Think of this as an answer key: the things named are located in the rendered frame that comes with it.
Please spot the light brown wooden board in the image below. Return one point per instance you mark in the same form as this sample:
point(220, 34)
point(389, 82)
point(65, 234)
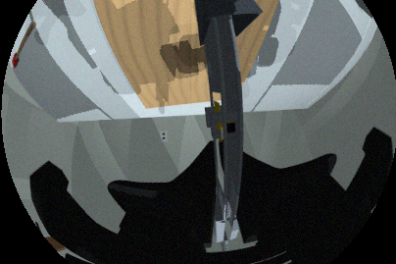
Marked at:
point(156, 42)

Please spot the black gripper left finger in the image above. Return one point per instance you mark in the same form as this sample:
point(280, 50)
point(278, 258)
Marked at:
point(189, 197)

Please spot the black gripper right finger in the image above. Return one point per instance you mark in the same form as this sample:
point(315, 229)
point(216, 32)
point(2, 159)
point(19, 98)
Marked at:
point(263, 185)

